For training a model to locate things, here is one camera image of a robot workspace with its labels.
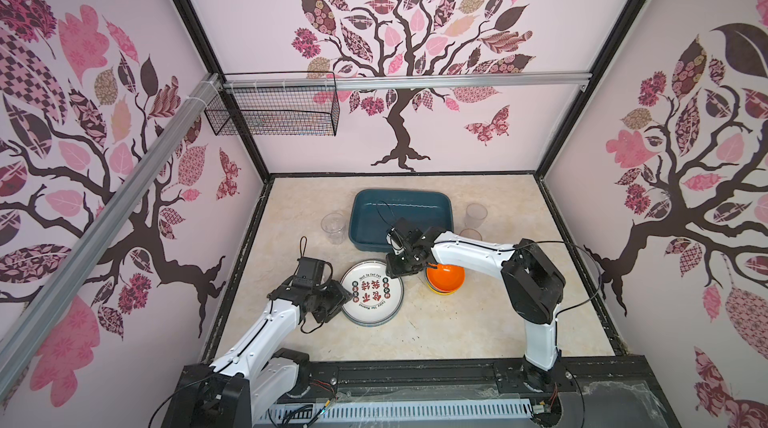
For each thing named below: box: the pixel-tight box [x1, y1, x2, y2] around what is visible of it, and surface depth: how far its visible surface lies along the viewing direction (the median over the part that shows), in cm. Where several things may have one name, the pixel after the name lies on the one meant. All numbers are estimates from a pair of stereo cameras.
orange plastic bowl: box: [426, 262, 465, 292], surface depth 86 cm
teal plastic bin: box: [349, 188, 454, 251], surface depth 111 cm
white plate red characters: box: [341, 259, 405, 328], surface depth 87 cm
